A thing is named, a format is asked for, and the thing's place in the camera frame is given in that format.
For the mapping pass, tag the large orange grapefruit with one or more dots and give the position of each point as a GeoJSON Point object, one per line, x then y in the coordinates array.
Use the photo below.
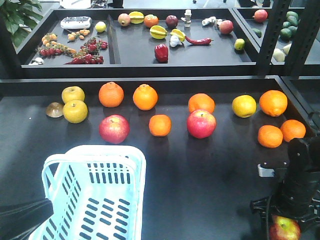
{"type": "Point", "coordinates": [201, 101]}

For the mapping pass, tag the orange with knob left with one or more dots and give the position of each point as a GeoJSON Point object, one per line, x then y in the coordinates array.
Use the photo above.
{"type": "Point", "coordinates": [111, 95]}

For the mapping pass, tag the black wooden produce stand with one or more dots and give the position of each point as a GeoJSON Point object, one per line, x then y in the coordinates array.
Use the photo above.
{"type": "Point", "coordinates": [196, 189]}

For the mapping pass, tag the small orange centre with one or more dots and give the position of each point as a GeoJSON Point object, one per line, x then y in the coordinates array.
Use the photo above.
{"type": "Point", "coordinates": [160, 125]}

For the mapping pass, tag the light blue plastic basket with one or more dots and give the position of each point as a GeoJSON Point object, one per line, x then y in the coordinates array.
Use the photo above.
{"type": "Point", "coordinates": [97, 193]}

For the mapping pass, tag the red chili pepper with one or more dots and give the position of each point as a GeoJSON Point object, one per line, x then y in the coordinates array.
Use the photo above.
{"type": "Point", "coordinates": [199, 42]}

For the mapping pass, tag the orange with knob centre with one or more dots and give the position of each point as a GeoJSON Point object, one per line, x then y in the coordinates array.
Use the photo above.
{"type": "Point", "coordinates": [145, 97]}

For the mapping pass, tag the green potted plant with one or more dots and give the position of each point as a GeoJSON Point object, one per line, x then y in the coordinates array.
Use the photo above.
{"type": "Point", "coordinates": [18, 14]}

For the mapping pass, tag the large orange with knob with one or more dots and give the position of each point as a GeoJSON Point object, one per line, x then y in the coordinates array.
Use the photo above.
{"type": "Point", "coordinates": [273, 103]}

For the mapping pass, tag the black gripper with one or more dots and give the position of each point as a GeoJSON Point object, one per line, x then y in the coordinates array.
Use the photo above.
{"type": "Point", "coordinates": [295, 196]}

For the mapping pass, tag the red bell pepper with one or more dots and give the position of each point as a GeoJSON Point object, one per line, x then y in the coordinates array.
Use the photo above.
{"type": "Point", "coordinates": [161, 53]}

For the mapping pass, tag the yellow pear apple back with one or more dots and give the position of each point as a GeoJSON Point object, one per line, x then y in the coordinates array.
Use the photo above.
{"type": "Point", "coordinates": [72, 93]}

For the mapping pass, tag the yellow pear apple front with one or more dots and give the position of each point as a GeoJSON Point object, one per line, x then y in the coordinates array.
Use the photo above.
{"type": "Point", "coordinates": [75, 111]}

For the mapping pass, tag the red apple left centre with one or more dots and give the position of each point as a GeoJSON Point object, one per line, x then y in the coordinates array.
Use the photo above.
{"type": "Point", "coordinates": [114, 129]}

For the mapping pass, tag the small orange left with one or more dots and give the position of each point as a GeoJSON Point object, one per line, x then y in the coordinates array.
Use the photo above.
{"type": "Point", "coordinates": [270, 136]}

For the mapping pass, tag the small orange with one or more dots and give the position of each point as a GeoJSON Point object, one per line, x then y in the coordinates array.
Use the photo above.
{"type": "Point", "coordinates": [270, 136]}
{"type": "Point", "coordinates": [160, 125]}
{"type": "Point", "coordinates": [292, 129]}

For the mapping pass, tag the red apple left tray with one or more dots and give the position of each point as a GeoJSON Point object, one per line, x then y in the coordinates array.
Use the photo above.
{"type": "Point", "coordinates": [201, 124]}

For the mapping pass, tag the dark red apple front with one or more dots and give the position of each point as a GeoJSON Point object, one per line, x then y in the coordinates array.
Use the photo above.
{"type": "Point", "coordinates": [284, 228]}

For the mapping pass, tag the yellow round citrus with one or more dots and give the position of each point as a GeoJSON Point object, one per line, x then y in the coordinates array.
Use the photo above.
{"type": "Point", "coordinates": [244, 106]}

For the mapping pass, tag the small orange right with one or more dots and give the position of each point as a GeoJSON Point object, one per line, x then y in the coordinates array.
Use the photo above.
{"type": "Point", "coordinates": [292, 129]}

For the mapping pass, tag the brown mushroom cap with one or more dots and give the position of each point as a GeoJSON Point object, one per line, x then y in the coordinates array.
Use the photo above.
{"type": "Point", "coordinates": [54, 110]}

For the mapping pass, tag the yellow pear apple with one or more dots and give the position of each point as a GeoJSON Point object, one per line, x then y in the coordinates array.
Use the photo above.
{"type": "Point", "coordinates": [72, 93]}
{"type": "Point", "coordinates": [75, 111]}

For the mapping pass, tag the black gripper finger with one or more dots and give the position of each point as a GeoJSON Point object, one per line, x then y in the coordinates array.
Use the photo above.
{"type": "Point", "coordinates": [18, 221]}

